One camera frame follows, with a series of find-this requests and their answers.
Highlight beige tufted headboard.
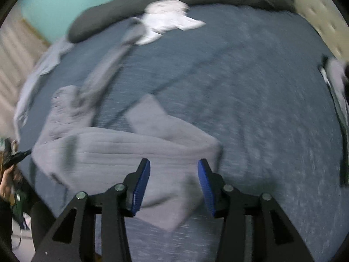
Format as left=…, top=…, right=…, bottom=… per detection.
left=282, top=0, right=349, bottom=66

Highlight grey pants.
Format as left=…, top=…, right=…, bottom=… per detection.
left=75, top=16, right=145, bottom=107

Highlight white garment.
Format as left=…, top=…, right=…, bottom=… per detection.
left=136, top=0, right=207, bottom=46

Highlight blue-grey bedspread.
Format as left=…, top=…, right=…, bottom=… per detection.
left=16, top=4, right=349, bottom=262

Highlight person's left forearm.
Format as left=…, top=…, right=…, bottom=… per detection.
left=0, top=199, right=14, bottom=252

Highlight folded grey clothes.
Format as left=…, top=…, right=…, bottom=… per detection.
left=318, top=55, right=349, bottom=131

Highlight light blue sheet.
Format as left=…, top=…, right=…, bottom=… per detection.
left=14, top=37, right=74, bottom=140

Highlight person's left hand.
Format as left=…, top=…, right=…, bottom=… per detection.
left=0, top=166, right=17, bottom=200

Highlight dark grey bolster pillow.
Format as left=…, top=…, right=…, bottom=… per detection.
left=68, top=0, right=298, bottom=43

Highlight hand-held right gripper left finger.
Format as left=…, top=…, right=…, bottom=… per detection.
left=31, top=158, right=151, bottom=262

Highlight grey ribbed fleece garment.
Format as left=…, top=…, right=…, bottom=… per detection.
left=31, top=86, right=222, bottom=232

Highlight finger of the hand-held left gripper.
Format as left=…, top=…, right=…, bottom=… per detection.
left=8, top=149, right=33, bottom=165

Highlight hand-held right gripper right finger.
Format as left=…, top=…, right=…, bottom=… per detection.
left=198, top=158, right=315, bottom=262

